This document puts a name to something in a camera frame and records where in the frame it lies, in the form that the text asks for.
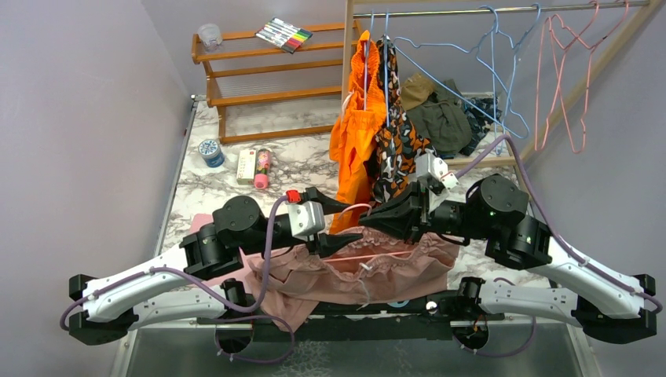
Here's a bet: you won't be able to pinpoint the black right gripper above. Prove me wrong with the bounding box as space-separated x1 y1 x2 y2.
359 180 494 246

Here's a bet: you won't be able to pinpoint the pink wire hanger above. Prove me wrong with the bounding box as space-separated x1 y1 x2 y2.
326 203 415 262
531 1 630 154

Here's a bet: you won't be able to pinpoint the pink shorts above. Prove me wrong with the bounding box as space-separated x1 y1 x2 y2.
261 226 459 331

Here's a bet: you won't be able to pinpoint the camouflage orange black shorts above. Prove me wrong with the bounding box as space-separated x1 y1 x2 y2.
371 35 436 204

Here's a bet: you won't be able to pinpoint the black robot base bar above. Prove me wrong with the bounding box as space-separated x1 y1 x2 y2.
214 290 504 353

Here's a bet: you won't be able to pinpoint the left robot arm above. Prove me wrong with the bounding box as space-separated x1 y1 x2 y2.
59 187 361 346

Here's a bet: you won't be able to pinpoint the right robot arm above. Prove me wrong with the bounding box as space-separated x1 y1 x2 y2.
360 174 657 344

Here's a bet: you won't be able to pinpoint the blue hanger holding shorts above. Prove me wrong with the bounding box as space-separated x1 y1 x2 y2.
361 9 390 128

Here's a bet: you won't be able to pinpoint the clear plastic toy package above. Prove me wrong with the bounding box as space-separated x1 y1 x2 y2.
387 300 409 309

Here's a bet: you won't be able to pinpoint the olive green garment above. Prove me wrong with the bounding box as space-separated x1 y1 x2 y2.
406 79 471 159

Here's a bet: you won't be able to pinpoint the pink floral bottle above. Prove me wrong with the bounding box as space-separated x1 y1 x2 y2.
254 148 271 189

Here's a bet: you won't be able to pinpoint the white rectangular box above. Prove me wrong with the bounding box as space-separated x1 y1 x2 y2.
236 149 257 185

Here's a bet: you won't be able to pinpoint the pink clipboard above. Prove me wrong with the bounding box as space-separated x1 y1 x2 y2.
188 214 214 234

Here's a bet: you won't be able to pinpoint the tan folded garment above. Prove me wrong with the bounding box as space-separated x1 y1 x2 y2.
401 73 436 111

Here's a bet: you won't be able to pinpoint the wooden shelf rack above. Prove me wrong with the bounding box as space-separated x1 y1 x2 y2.
191 22 360 144

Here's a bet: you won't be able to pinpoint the marker pen set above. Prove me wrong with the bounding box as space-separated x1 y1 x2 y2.
254 17 313 54

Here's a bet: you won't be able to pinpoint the clear plastic cup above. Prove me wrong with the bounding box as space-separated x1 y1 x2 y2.
197 23 223 52

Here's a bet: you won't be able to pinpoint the metal hanging rod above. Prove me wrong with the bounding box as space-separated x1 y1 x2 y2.
353 1 651 19

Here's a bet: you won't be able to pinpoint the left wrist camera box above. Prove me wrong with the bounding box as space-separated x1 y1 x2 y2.
286 190 325 240

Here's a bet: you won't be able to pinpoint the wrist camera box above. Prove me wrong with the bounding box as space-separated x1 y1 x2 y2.
286 190 325 240
415 153 459 214

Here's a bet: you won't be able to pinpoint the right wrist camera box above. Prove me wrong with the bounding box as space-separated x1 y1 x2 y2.
415 153 459 214

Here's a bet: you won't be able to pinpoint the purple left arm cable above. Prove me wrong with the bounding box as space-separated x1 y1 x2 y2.
58 195 290 332

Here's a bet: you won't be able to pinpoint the wooden clothes rack frame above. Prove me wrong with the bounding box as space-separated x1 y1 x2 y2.
342 1 665 172

